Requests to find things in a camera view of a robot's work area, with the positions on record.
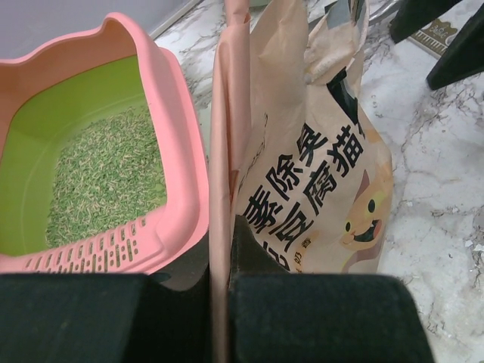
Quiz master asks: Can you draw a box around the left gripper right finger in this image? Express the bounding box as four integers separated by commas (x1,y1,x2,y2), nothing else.
228,216,434,362

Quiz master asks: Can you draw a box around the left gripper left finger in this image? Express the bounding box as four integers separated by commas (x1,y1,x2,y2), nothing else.
1,238,211,362

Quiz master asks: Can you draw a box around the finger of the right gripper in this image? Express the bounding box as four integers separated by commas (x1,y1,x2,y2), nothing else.
389,0,458,44
427,7,483,90

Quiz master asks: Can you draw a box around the peach cat litter bag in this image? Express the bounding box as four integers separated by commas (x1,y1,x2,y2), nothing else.
209,1,393,362

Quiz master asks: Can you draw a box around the green cat litter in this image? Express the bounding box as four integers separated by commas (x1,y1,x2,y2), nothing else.
45,105,167,248

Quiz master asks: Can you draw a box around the pink green litter box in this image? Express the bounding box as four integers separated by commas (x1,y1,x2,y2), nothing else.
1,13,208,274

